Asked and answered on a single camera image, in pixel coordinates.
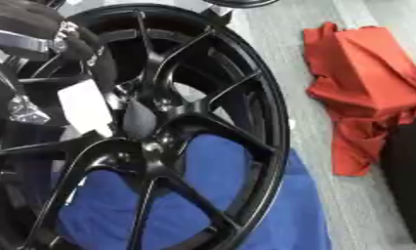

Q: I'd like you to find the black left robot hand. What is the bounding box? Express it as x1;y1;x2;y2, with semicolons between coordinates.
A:
0;0;119;96

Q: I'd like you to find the white pin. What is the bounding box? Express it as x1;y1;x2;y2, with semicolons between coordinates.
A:
56;78;159;141

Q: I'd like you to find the black spoked wheel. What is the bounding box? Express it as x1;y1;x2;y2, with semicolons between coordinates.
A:
0;3;294;250

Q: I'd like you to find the black round rim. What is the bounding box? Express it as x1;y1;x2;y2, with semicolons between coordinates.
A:
201;0;283;10

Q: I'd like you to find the crumpled red cloth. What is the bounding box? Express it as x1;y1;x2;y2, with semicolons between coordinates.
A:
300;21;416;178

